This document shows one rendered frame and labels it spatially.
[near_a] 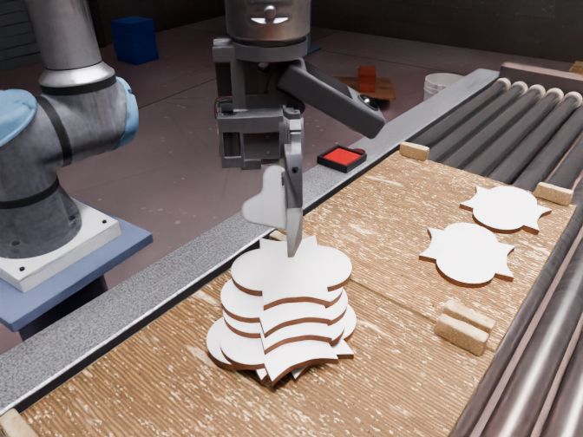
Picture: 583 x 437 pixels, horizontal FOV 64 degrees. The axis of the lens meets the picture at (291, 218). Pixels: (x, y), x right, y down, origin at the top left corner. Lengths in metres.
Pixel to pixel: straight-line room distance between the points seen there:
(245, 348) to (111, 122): 0.46
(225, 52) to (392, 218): 0.46
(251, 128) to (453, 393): 0.35
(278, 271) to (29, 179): 0.42
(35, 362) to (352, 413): 0.38
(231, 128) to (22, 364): 0.39
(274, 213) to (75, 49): 0.47
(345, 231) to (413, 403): 0.31
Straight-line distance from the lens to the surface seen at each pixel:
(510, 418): 0.59
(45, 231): 0.85
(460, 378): 0.58
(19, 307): 0.82
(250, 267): 0.59
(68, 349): 0.66
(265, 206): 0.46
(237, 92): 0.46
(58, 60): 0.83
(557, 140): 1.25
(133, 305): 0.69
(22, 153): 0.80
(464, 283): 0.69
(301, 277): 0.57
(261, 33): 0.42
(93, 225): 0.90
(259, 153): 0.47
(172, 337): 0.60
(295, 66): 0.44
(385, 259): 0.71
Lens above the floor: 1.37
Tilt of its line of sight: 34 degrees down
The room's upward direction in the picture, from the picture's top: straight up
